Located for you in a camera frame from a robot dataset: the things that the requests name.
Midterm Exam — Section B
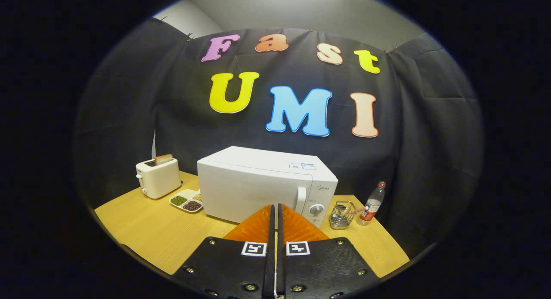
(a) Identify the white divided dish with beans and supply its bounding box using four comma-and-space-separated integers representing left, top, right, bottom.
169, 189, 203, 213

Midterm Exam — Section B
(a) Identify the clear plastic bottle red label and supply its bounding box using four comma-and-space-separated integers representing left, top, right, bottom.
356, 181, 387, 226

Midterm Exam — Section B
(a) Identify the cream toaster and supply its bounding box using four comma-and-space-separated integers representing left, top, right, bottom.
136, 158, 183, 200

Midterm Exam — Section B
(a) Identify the white toaster oven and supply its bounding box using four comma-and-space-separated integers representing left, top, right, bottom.
197, 146, 339, 229

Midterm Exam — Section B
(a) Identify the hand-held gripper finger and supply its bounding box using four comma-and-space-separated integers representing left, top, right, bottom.
171, 203, 276, 299
277, 203, 381, 299

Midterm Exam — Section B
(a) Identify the metal wire basket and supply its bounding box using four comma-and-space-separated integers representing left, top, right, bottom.
329, 201, 357, 229

